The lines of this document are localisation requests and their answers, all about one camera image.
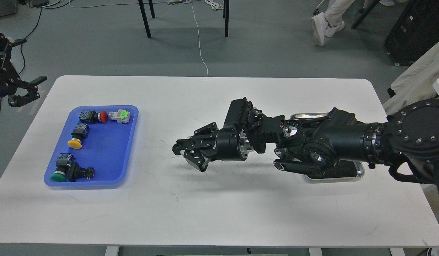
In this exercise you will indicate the beige cloth cover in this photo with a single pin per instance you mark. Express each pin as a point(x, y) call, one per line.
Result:
point(416, 83)

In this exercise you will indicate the green and white switch block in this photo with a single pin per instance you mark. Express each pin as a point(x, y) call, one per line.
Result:
point(121, 116)

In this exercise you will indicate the black equipment case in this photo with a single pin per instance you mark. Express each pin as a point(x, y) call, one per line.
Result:
point(414, 33)

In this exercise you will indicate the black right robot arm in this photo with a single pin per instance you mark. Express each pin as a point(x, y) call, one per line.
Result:
point(313, 144)

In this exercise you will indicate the steel tray with black mat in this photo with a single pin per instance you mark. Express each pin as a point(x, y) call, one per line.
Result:
point(344, 171)

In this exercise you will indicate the red pushbutton switch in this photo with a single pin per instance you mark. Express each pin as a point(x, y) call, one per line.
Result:
point(91, 117)

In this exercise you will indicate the green pushbutton switch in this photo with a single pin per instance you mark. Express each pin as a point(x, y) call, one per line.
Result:
point(63, 169)

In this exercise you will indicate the person in beige trousers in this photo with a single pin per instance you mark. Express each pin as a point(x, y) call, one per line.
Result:
point(326, 24)

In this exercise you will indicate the yellow pushbutton switch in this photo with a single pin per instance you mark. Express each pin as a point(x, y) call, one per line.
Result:
point(79, 133)

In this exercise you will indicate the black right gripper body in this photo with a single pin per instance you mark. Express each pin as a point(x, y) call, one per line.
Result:
point(228, 145)

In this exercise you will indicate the blue plastic tray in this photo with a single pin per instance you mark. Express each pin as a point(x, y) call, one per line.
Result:
point(106, 149)

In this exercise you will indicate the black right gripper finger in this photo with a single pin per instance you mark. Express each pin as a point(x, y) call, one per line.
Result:
point(202, 142)
point(198, 159)

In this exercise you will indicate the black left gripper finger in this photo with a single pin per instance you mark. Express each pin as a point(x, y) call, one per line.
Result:
point(31, 88)
point(6, 67)

